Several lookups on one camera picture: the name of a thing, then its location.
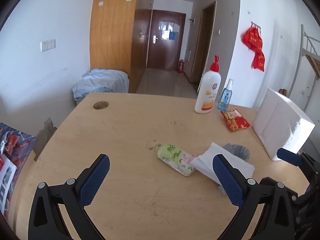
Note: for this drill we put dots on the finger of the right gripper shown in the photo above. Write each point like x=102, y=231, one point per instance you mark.
x=289, y=157
x=268, y=186

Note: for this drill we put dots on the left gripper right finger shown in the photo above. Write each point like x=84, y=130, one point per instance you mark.
x=276, y=220

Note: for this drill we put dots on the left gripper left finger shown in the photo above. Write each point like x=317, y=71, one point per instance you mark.
x=46, y=220

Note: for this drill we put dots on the grey sock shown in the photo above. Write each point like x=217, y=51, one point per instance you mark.
x=238, y=150

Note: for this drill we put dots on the white tissue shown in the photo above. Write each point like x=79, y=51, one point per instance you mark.
x=205, y=162

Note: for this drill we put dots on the green wet wipes pack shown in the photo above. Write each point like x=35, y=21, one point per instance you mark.
x=176, y=158

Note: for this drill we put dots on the white styrofoam box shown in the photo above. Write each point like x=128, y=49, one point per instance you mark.
x=280, y=123

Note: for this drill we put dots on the red snack packet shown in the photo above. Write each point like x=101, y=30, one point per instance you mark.
x=234, y=120

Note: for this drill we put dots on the colourful patterned box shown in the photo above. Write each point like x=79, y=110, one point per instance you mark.
x=15, y=149

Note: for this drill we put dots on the blue spray bottle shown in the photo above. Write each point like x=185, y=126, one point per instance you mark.
x=225, y=97

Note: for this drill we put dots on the metal bunk bed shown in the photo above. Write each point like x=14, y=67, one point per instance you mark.
x=307, y=70

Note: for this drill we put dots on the white pump lotion bottle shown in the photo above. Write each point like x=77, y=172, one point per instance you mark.
x=209, y=87

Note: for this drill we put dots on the red hanging bags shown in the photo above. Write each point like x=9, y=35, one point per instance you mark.
x=253, y=41

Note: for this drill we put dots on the red fire extinguisher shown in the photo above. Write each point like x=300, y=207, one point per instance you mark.
x=180, y=67

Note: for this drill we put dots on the light blue cloth pile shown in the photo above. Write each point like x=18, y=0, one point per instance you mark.
x=101, y=81

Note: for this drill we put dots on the dark brown entrance door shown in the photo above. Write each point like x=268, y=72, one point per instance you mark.
x=167, y=29

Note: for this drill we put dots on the wooden wardrobe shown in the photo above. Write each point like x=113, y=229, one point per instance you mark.
x=118, y=38

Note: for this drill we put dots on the side door frame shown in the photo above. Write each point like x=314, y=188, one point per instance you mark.
x=204, y=39

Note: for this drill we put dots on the white double wall socket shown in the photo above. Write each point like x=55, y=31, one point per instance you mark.
x=47, y=45

